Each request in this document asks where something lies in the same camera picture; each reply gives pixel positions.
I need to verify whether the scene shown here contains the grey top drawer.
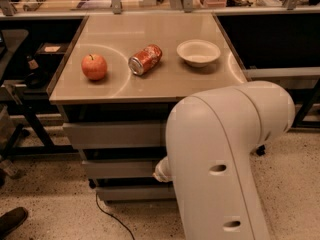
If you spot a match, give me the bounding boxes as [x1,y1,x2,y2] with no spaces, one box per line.
[63,121,165,149]

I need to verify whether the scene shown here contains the grey bottom drawer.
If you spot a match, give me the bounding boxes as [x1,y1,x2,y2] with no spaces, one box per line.
[96,186,175,201]

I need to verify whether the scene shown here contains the grey drawer cabinet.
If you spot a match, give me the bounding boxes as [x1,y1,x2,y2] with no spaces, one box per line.
[48,13,246,201]

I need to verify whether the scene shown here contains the black floor cable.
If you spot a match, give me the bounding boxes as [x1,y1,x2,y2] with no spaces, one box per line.
[95,192,137,240]

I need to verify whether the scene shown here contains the white paper bowl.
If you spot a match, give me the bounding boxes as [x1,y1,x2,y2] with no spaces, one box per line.
[176,39,221,68]

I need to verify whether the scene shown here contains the black desk left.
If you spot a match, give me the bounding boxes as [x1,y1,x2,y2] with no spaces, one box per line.
[0,29,76,160]

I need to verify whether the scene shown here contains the red apple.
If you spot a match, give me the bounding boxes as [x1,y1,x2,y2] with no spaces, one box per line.
[81,54,108,81]

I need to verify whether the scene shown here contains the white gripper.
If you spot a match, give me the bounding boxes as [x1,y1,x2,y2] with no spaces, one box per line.
[153,157,172,183]

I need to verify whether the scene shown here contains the dark shoe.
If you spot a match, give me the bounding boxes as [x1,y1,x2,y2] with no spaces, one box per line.
[0,207,28,240]

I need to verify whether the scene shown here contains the grey drawer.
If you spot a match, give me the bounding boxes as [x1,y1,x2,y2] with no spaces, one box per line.
[96,186,175,201]
[63,121,165,149]
[82,160,157,179]

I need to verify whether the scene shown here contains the crushed orange soda can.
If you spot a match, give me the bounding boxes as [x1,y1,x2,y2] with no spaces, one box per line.
[128,44,162,76]

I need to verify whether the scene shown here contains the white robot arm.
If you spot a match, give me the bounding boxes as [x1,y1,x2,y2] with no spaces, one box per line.
[155,81,295,240]

